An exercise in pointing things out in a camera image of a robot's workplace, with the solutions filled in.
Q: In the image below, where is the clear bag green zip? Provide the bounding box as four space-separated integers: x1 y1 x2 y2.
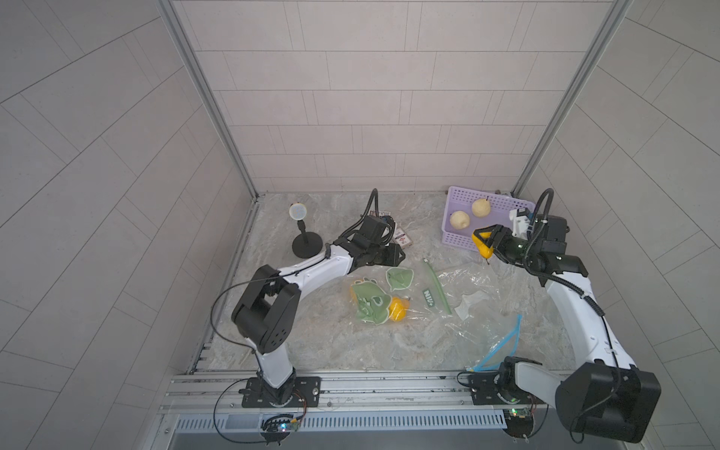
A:
350 260 453 322

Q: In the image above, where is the orange yellow pear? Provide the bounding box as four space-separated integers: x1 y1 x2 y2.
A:
388 297 410 323
472 232 494 261

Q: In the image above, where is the clear bag blue zip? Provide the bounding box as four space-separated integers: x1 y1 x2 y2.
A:
420 262 522 372

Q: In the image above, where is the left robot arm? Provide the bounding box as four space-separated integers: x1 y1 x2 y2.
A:
231 189 405 391

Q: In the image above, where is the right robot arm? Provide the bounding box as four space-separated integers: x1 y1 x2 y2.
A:
472 189 662 444

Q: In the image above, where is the playing card box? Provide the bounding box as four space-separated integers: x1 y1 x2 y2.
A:
393 227 413 249

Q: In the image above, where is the purple plastic basket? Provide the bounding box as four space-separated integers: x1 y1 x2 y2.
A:
442 186 536 251

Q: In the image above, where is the black stand with white disc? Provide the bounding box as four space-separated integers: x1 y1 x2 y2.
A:
289 202 324 259

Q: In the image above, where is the right circuit board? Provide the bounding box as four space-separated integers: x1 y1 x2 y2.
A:
502 408 536 440

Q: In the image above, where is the circuit board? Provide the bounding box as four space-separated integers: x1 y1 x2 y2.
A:
260 414 301 444
502 408 536 440

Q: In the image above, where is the left circuit board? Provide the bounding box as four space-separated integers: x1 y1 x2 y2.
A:
260 414 301 444

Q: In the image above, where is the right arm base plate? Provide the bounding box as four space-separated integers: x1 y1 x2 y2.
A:
456 371 545 408

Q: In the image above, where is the aluminium frame rail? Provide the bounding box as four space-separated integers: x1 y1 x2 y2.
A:
156 367 631 417

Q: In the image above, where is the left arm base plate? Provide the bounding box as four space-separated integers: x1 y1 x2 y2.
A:
238 376 322 408

